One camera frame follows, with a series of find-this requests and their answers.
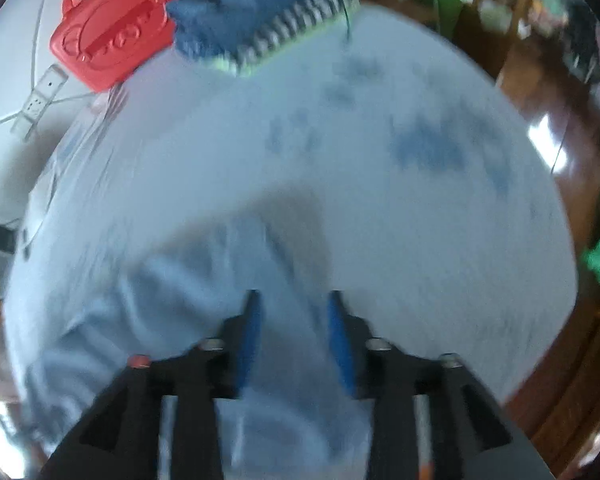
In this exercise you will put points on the folded lime green garment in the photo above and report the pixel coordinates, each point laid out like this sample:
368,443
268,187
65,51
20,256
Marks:
261,50

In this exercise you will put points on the light blue corduroy pants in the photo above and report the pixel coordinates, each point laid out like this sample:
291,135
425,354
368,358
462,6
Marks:
254,289

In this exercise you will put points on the red zippered storage case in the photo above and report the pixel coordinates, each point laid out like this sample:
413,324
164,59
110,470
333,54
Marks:
102,42

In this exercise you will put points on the white striped bed sheet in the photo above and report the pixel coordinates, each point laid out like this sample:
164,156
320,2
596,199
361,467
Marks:
369,157

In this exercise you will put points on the folded checkered garment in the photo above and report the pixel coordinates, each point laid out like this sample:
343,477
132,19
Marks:
300,15

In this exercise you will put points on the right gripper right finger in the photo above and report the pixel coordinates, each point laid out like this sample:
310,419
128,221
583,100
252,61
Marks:
471,436

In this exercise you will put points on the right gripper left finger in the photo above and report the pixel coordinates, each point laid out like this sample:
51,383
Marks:
118,437

